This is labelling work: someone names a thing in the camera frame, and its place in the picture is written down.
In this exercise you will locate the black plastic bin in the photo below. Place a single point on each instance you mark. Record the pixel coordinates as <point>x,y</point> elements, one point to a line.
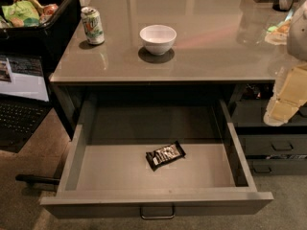
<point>49,40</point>

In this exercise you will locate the open black laptop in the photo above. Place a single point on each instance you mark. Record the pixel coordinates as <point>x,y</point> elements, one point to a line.
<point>24,100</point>

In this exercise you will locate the open grey top drawer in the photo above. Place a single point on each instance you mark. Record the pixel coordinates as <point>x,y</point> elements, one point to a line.
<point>106,174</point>

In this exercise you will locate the metal drawer handle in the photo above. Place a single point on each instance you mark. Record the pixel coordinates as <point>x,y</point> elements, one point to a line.
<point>157,212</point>

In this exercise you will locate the red snack packet in bin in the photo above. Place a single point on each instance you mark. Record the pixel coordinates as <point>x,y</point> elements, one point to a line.
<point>48,11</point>

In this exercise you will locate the green snack bag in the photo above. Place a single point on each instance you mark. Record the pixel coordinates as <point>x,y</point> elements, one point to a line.
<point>21,14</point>

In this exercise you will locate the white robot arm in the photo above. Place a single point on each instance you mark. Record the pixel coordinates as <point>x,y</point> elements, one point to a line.
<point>297,35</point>

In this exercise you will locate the white ceramic bowl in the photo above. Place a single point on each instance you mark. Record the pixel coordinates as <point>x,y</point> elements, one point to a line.
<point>158,39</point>

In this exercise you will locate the black chocolate bar wrapper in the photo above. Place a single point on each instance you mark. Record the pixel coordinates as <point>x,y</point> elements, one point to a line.
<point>165,155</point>

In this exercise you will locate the green white soda can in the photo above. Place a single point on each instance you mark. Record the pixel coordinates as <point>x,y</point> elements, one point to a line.
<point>92,26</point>

